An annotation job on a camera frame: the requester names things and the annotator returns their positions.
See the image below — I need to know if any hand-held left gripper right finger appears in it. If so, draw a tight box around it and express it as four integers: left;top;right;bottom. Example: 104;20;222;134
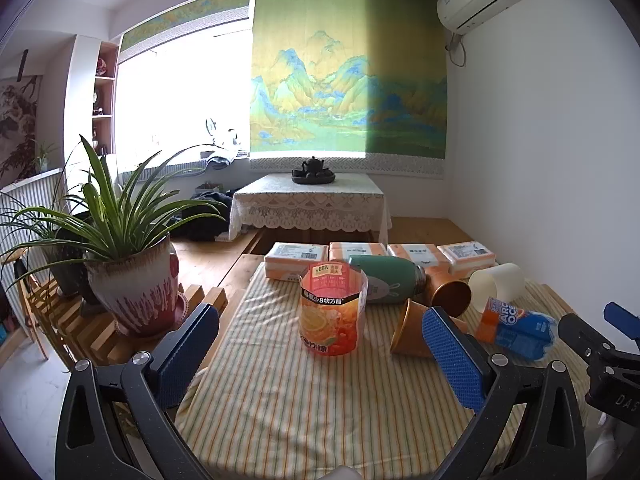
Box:
421;305;588;480

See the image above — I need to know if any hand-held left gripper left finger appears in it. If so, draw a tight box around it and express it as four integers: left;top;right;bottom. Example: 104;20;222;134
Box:
55;302;221;480

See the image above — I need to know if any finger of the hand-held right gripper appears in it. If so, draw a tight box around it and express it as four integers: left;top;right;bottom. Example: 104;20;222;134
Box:
557;312;618;361
603;302;640;348

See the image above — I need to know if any clear orange printed plastic cup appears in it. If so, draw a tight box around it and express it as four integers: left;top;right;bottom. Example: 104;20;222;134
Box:
299;261;369;358

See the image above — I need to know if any brown paper cup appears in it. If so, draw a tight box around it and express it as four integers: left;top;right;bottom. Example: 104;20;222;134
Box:
390;298;469;359
425;266;472;319

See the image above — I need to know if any white cup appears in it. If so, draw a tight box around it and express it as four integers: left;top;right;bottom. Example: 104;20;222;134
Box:
468;262;526;314

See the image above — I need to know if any blue orange snack packet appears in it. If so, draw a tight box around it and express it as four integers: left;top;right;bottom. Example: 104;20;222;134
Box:
474;296;559;361

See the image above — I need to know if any spider plant in white red pot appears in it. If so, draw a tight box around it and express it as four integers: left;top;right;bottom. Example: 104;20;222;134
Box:
0;134;228;338

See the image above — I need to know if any wooden slatted plant stand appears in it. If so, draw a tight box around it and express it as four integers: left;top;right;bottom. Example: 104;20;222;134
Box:
22;275;228;366

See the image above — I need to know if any orange white tissue pack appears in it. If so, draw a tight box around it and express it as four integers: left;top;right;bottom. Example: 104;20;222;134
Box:
263;242;330;281
437;241;499;279
386;243;451;277
328;242;389;269

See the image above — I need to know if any green insulated bottle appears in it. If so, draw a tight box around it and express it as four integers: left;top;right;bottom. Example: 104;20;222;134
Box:
348;254;427;306

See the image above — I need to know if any striped tablecloth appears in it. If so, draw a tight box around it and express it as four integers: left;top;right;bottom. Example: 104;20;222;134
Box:
174;259;608;473

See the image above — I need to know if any dark bag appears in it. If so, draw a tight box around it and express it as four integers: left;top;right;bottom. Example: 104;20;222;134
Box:
170;187;247;242

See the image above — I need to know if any plant in dark pot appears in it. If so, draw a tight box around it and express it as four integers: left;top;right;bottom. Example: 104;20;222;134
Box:
0;170;101;306

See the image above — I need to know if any low table with lace cloth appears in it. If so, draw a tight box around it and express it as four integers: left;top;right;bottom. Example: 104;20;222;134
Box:
228;173;392;246

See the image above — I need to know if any white radiator cover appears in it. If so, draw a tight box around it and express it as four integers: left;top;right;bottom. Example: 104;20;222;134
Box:
0;166;68;261

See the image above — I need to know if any dark tea set on tray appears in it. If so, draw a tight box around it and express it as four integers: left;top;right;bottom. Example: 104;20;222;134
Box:
291;156;337;185

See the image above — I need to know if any green landscape roller blind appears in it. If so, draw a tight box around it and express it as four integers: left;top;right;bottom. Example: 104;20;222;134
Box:
248;0;448;180

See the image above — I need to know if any rolled-up landscape blind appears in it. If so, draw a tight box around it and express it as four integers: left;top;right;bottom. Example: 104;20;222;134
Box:
119;0;253;63

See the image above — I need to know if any white pink wall shelf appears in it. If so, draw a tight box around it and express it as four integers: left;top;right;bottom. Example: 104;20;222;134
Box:
64;34;121;171

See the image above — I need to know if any ink painting wall scroll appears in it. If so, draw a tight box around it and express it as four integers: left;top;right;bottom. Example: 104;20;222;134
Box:
0;50;42;191

